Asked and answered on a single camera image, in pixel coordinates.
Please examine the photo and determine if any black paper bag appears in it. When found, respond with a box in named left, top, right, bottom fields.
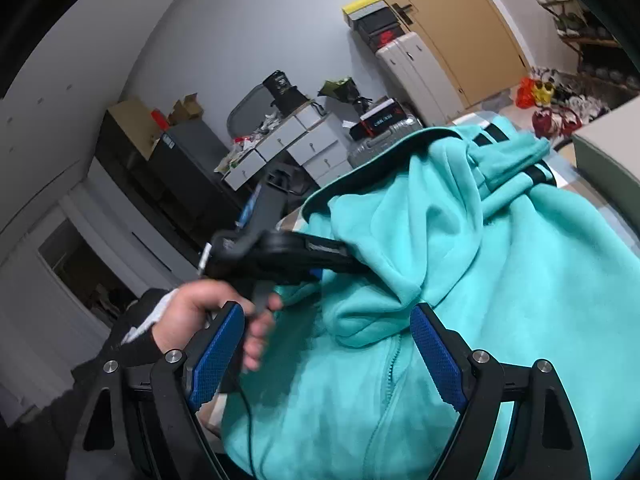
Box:
left=262, top=71, right=311, bottom=116

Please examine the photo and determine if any small open cardboard box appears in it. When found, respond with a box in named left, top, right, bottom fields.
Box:
left=167, top=94, right=206, bottom=126

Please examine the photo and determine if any black wardrobe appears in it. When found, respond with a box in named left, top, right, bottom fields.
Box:
left=147, top=120, right=241, bottom=221
left=95, top=110, right=201, bottom=271

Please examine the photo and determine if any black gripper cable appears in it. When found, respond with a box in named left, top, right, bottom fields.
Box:
left=232, top=370, right=263, bottom=480

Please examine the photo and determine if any teal zip jacket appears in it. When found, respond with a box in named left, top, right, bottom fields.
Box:
left=220, top=124, right=640, bottom=480

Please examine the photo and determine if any large flat cardboard box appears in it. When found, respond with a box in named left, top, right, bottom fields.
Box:
left=107, top=99, right=166, bottom=161

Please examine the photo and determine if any white upright suitcase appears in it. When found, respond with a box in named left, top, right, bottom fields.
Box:
left=375, top=32, right=461, bottom=126

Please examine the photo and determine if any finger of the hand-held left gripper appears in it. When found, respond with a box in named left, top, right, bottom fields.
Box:
left=302, top=234, right=351, bottom=259
left=307, top=256, right=372, bottom=282

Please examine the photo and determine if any dark wrapped flower bouquet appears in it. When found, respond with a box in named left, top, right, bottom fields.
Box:
left=319, top=77, right=372, bottom=111

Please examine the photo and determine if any grey white box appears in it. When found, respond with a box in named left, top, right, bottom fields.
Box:
left=572, top=100, right=640, bottom=241

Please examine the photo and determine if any pile of paper clutter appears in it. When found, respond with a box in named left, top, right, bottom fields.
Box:
left=215, top=115, right=281, bottom=171

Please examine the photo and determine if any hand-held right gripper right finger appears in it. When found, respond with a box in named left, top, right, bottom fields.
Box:
left=410, top=303, right=591, bottom=480

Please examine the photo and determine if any pile of sandals and shoes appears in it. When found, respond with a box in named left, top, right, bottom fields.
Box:
left=530, top=67, right=611, bottom=138

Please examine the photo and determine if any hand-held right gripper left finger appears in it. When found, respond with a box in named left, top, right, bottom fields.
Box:
left=65, top=301, right=246, bottom=480

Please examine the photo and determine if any red plastic bag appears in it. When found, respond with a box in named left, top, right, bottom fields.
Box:
left=517, top=77, right=538, bottom=108

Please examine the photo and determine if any silver suitcase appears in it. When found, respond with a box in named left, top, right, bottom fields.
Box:
left=347, top=117, right=421, bottom=168

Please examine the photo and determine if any yellow shoe box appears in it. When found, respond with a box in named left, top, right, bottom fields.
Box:
left=342, top=0, right=381, bottom=26

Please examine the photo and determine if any tan wooden door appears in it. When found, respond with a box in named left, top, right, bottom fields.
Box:
left=335, top=0, right=531, bottom=111

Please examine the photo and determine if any person's left forearm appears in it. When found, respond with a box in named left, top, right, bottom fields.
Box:
left=70, top=287, right=173, bottom=396

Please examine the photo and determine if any red and black shoe box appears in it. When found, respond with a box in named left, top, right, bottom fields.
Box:
left=367, top=27, right=407, bottom=53

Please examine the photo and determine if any black box with red stripe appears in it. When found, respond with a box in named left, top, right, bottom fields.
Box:
left=350, top=100, right=408, bottom=138

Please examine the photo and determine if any white desk with drawers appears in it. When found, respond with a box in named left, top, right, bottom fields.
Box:
left=222, top=105, right=351, bottom=191

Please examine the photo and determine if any person's left hand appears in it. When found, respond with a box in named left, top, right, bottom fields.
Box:
left=151, top=279, right=284, bottom=374

